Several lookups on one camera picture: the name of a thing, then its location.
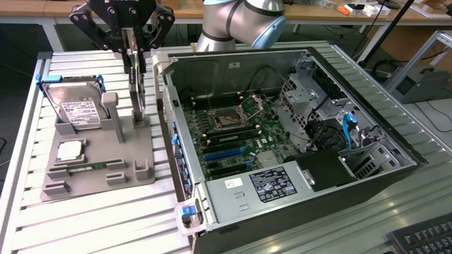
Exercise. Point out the black slanted pole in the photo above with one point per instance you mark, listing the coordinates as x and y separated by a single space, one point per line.
387 29

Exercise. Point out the green Dell motherboard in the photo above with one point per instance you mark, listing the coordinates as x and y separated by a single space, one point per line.
274 137

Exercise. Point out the small orange box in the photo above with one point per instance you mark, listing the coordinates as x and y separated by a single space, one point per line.
345 10

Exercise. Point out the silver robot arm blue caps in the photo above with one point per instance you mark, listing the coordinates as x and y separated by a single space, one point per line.
226 18

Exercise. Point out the long black expansion slot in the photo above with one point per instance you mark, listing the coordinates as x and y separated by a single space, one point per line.
223 148

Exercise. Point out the Nvidia graphics card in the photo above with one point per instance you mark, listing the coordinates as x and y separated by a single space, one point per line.
138 87

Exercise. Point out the silver chipset heatsink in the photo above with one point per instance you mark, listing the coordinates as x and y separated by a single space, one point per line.
270 158

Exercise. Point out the black plastic shroud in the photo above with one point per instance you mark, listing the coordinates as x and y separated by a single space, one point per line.
322 172

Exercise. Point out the wooden desk white frame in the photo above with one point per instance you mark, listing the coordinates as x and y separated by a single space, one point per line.
57 8

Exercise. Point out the black keyboard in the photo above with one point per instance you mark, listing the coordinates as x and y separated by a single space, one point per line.
423 235

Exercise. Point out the aluminium profile frame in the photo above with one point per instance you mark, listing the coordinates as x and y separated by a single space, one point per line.
443 34

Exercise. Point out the thin locking lever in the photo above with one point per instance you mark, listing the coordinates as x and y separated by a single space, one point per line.
209 100

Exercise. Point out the open black PC case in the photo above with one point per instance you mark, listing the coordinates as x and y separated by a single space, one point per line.
335 211

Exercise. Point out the metal socket cover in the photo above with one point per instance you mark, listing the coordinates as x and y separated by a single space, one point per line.
249 100

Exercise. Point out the grey parts rack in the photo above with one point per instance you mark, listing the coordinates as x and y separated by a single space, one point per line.
99 153

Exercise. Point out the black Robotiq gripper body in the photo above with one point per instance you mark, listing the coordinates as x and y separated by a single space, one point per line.
121 13

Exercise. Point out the silver vented disk bay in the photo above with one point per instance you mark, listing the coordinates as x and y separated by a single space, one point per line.
367 164

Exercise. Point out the installed RAM stick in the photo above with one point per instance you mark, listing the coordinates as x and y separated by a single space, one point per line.
233 137

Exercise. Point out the white box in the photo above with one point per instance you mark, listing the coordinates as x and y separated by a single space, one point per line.
371 10

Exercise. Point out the silver CPU chip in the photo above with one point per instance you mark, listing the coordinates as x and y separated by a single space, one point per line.
71 150

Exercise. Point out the green RAM stick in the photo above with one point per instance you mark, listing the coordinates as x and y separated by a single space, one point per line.
89 166

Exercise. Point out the hard disk blue caddy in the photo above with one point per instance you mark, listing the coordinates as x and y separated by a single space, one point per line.
78 100

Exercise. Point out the silver disk bay cage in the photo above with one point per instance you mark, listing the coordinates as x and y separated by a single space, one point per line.
301 92

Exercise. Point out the silver power supply unit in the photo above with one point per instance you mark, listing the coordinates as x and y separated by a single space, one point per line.
241 203

